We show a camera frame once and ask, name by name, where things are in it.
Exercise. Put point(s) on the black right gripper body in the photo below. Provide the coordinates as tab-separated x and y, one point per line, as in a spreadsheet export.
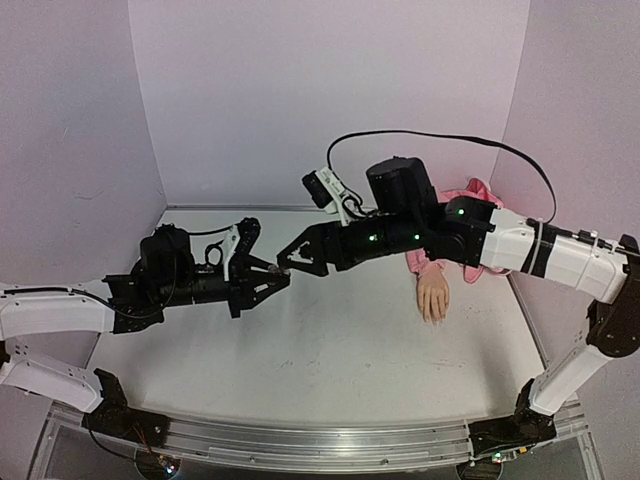
330	248

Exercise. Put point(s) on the pink zip hoodie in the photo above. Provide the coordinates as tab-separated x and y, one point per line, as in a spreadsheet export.
475	201

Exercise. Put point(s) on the mannequin hand with long nails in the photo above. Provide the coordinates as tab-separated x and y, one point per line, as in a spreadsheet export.
433	295

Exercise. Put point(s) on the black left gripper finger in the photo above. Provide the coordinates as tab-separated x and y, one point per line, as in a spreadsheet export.
258	290
253	265

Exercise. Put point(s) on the pink nail polish bottle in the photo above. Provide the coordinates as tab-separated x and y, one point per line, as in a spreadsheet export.
277	270

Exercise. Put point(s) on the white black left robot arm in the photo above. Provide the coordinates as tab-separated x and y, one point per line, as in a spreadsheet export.
29	311

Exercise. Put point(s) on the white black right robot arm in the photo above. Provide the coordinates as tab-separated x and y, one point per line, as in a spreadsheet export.
476	233

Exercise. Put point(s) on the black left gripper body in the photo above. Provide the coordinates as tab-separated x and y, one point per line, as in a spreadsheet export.
187	287

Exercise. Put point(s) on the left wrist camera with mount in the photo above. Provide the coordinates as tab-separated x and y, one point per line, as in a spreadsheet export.
237	243

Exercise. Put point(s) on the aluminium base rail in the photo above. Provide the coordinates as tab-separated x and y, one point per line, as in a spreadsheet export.
307	448

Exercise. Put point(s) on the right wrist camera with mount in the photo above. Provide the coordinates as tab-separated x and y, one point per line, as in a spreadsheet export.
332	196

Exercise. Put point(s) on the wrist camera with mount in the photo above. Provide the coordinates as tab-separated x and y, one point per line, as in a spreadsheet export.
332	196
237	243

